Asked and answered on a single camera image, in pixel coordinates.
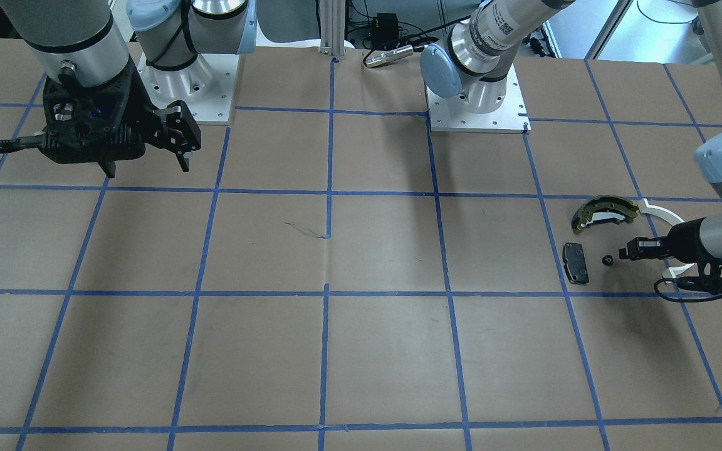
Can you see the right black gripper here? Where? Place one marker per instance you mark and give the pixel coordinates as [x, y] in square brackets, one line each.
[137, 100]

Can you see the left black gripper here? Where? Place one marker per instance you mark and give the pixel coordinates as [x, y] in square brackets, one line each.
[682, 238]

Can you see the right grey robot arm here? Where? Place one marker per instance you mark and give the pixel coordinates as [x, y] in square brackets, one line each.
[172, 35]

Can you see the olive brake shoe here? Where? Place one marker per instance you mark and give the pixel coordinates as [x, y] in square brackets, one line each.
[604, 209]

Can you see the black brake pad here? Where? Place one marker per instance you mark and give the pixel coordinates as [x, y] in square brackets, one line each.
[573, 258]

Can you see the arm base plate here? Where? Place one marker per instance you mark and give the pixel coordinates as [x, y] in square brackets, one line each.
[207, 86]
[497, 107]

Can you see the aluminium frame post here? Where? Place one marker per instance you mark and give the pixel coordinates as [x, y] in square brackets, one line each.
[332, 27]

